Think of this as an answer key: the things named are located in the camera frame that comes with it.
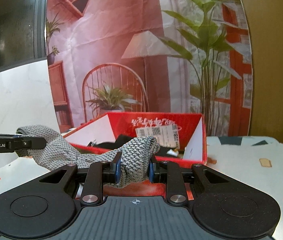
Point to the dark framed window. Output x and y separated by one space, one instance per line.
37 17

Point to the grey knit cloth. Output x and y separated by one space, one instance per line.
134 160

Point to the printed room scene wall cloth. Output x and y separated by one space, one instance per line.
131 30

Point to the white printed tablecloth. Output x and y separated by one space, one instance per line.
251 152

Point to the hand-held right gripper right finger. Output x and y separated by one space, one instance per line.
151 171

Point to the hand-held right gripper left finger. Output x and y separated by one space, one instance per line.
117 168

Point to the black cloth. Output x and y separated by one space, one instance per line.
121 141

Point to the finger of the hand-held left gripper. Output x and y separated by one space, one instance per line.
31 143

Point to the red cardboard box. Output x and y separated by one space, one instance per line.
101 127

